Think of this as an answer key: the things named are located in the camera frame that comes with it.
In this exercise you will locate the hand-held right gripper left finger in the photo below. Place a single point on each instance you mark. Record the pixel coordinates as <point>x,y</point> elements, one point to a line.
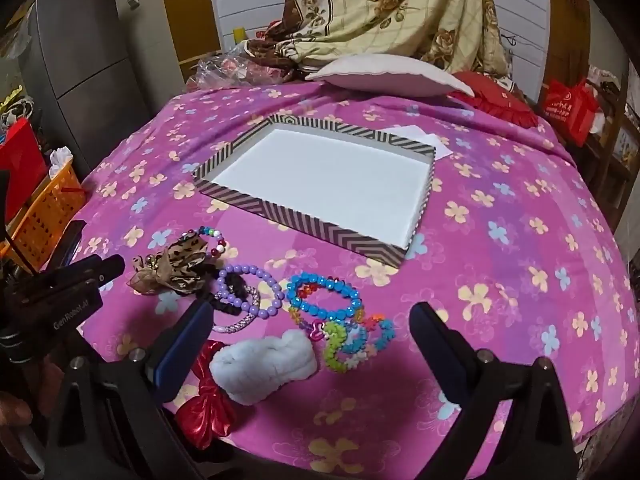
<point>172,355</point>

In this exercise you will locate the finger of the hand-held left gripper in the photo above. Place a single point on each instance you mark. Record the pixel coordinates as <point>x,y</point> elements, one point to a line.
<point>107,267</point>

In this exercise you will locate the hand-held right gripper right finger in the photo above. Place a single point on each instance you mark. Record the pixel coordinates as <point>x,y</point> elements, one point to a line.
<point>440,355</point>

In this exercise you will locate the red shiny bow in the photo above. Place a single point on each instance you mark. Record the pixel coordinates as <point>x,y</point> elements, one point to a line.
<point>207,410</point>

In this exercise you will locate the white fluffy scrunchie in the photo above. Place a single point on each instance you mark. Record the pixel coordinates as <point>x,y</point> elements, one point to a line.
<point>260,367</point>

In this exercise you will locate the black scrunchie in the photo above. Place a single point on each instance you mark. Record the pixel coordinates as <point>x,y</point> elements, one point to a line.
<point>244,287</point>

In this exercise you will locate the striped cardboard box tray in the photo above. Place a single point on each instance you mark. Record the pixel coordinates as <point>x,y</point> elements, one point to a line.
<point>310,180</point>

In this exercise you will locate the person's left hand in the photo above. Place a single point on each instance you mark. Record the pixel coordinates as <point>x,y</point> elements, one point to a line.
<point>15,412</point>

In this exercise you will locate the orange plastic basket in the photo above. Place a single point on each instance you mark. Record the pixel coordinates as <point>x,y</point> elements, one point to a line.
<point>45,210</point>

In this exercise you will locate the pink floral blanket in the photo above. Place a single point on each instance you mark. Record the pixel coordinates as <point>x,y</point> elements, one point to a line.
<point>500,270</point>

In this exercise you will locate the white crumpled tissue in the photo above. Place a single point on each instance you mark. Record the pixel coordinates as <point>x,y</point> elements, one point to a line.
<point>61,156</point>

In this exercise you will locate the red paper bag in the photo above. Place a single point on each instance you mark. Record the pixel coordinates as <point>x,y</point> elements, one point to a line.
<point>17,152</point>

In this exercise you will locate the grey refrigerator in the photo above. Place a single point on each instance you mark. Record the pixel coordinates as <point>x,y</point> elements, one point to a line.
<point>85,60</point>

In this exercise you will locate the white paper sheet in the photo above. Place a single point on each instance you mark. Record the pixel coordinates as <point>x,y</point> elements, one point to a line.
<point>430,137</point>

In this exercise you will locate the clear plastic bag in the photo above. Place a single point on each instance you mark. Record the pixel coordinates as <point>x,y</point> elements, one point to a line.
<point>225,70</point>

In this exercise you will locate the red ruffled cushion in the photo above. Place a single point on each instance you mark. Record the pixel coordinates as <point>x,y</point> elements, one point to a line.
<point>495,97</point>

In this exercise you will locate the wooden door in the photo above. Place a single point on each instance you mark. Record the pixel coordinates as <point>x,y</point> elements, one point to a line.
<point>192,10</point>

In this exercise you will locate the red shopping bag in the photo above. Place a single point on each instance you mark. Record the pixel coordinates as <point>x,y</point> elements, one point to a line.
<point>570,110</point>

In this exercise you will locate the white pillow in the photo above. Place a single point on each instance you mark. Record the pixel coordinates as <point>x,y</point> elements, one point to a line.
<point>390,77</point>

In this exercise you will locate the wooden shelf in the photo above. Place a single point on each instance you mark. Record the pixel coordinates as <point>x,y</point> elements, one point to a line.
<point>612,125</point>

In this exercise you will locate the beige floral quilt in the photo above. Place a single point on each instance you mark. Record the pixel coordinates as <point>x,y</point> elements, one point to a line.
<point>390,5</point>

